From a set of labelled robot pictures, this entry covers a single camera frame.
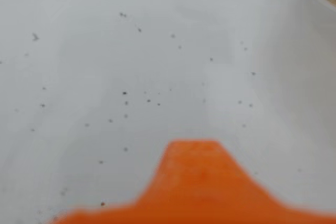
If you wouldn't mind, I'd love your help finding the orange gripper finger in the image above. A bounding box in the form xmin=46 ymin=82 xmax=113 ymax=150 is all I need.
xmin=49 ymin=139 xmax=336 ymax=224

